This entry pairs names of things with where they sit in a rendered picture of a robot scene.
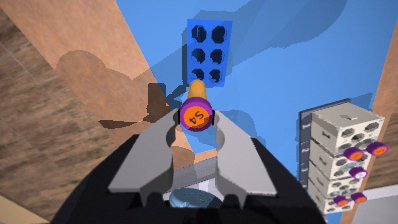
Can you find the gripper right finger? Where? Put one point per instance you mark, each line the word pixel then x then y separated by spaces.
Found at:
pixel 246 168

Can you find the centrifuge tube with purple cap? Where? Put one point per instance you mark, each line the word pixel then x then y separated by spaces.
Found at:
pixel 355 171

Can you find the blue mat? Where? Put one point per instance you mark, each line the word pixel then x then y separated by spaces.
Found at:
pixel 285 56

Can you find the white bucket adapter with holes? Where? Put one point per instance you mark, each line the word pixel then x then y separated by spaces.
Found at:
pixel 327 186
pixel 330 126
pixel 333 166

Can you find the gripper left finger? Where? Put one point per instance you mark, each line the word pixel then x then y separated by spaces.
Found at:
pixel 141 165

